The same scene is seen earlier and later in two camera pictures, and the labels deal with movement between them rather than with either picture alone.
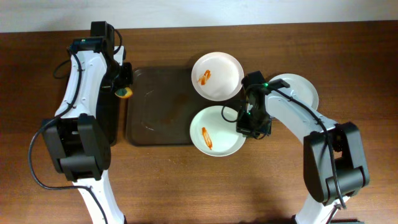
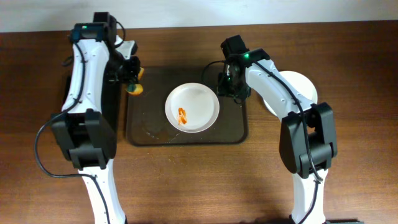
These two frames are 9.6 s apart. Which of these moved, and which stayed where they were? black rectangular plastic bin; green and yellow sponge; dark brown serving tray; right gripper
Moved: green and yellow sponge; right gripper
Stayed: black rectangular plastic bin; dark brown serving tray
